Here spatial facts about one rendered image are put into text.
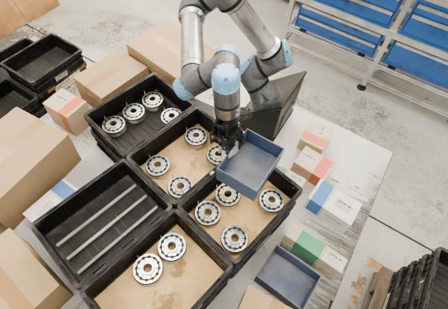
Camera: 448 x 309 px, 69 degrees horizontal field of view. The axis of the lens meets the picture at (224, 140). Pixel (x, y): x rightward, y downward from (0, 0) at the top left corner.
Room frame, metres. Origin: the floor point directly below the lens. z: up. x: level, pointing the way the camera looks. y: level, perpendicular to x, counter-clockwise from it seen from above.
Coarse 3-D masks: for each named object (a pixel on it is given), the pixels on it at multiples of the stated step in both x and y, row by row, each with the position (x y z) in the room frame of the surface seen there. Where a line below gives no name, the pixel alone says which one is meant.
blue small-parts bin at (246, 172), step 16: (256, 144) 0.70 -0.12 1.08; (272, 144) 0.68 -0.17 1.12; (224, 160) 0.58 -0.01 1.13; (240, 160) 0.63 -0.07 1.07; (256, 160) 0.64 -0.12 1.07; (272, 160) 0.65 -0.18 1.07; (224, 176) 0.54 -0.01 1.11; (240, 176) 0.57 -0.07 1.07; (256, 176) 0.57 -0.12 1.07; (240, 192) 0.51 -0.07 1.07; (256, 192) 0.48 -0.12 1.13
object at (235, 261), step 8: (200, 184) 0.59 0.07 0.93; (296, 184) 0.64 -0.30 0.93; (192, 192) 0.56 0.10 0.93; (184, 200) 0.52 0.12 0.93; (288, 208) 0.54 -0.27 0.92; (280, 216) 0.50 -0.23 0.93; (272, 224) 0.46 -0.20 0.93; (264, 232) 0.43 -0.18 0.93; (256, 240) 0.40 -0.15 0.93; (248, 248) 0.37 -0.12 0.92; (240, 256) 0.34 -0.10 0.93
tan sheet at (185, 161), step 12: (180, 144) 0.84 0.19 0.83; (216, 144) 0.86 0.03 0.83; (168, 156) 0.77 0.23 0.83; (180, 156) 0.77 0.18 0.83; (192, 156) 0.78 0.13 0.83; (204, 156) 0.79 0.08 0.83; (144, 168) 0.69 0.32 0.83; (180, 168) 0.71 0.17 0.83; (192, 168) 0.72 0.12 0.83; (204, 168) 0.73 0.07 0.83; (156, 180) 0.64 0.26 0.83; (168, 180) 0.65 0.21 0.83; (192, 180) 0.66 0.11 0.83
